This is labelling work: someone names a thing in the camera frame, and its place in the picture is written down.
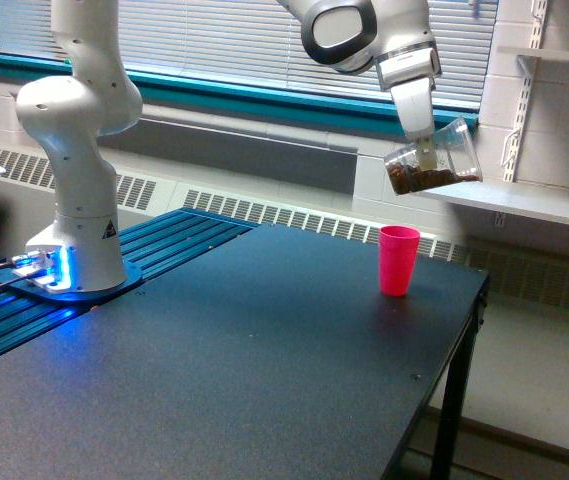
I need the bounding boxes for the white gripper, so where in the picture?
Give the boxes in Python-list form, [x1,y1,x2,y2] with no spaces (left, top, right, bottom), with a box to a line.
[375,42,441,171]

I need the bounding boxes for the clear plastic cup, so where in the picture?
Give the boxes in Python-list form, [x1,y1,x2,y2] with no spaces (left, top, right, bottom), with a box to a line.
[384,118,483,182]

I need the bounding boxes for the brown granules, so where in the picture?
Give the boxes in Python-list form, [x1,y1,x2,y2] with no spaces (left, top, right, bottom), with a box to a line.
[389,165,480,195]

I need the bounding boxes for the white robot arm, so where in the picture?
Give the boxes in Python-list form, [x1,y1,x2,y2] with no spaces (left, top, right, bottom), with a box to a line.
[14,1,441,302]

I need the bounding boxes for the pink plastic cup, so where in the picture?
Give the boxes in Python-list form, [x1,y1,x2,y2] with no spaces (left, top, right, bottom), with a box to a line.
[379,225,420,297]

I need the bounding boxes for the white radiator vent cover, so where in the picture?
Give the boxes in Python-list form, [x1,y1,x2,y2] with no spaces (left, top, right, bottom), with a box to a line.
[0,148,569,310]

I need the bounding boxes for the white window blinds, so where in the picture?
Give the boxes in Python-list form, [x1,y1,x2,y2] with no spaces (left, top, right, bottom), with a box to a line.
[0,1,498,110]

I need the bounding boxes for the black table leg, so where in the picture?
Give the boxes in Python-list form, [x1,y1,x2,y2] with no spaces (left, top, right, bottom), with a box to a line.
[429,276,491,479]

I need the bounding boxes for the white shelf bracket rail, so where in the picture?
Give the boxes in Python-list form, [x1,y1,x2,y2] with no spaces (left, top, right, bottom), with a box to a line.
[500,0,548,183]

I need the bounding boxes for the white upper wall shelf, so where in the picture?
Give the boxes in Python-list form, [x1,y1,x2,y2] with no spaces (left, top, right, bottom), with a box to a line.
[498,46,569,63]

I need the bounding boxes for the white wall shelf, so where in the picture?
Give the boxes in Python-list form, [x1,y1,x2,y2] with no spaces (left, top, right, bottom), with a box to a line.
[498,46,569,63]
[418,181,569,225]

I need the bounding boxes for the white lower wall shelf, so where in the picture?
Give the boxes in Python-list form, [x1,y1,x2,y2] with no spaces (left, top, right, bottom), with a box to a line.
[418,181,569,225]

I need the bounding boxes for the blue slotted aluminium base plate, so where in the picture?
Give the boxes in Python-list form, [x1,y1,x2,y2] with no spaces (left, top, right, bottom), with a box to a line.
[0,209,257,355]

